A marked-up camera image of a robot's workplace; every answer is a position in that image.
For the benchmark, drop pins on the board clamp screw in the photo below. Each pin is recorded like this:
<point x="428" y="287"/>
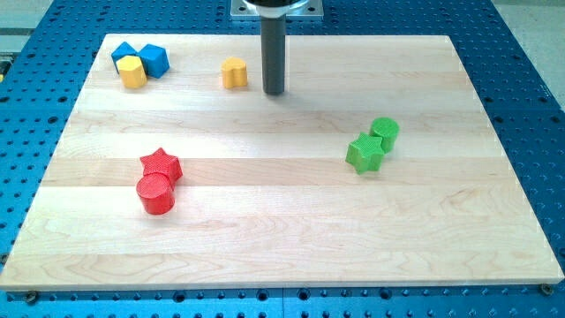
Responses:
<point x="31" y="297"/>
<point x="546" y="289"/>

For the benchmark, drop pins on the yellow hexagon block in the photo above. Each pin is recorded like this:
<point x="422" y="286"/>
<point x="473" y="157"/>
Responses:
<point x="131" y="72"/>

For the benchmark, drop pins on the green cylinder block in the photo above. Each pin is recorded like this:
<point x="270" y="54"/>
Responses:
<point x="386" y="128"/>

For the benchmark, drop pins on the red cylinder block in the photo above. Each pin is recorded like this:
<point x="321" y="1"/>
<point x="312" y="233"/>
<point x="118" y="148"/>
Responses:
<point x="155" y="193"/>

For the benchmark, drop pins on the wooden board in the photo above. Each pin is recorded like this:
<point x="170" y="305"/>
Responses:
<point x="266" y="198"/>

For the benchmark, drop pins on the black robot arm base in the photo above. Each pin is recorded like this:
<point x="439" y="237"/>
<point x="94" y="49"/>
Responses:
<point x="275" y="3"/>

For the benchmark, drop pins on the silver robot mounting plate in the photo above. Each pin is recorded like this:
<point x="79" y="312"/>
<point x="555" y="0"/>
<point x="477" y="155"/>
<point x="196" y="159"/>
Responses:
<point x="311" y="10"/>

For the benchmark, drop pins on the green star block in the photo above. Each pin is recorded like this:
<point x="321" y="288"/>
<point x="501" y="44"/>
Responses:
<point x="365" y="153"/>

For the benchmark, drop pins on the left board clamp screw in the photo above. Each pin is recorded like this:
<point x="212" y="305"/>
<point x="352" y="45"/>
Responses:
<point x="31" y="297"/>

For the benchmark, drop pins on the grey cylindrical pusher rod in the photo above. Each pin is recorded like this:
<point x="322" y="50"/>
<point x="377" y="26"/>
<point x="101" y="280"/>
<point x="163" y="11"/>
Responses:
<point x="272" y="38"/>

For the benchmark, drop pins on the right board clamp screw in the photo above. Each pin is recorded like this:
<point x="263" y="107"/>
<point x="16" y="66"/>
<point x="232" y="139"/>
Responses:
<point x="546" y="289"/>

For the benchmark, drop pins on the blue cube block right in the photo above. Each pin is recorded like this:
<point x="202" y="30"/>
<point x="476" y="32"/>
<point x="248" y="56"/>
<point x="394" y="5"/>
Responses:
<point x="155" y="60"/>

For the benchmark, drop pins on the red star block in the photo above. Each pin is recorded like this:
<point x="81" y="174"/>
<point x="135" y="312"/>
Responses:
<point x="164" y="164"/>

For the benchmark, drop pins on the yellow heart block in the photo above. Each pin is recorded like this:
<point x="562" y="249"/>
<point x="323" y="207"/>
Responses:
<point x="234" y="72"/>

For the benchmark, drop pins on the blue block left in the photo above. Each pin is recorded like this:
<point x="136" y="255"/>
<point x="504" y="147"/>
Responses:
<point x="122" y="50"/>

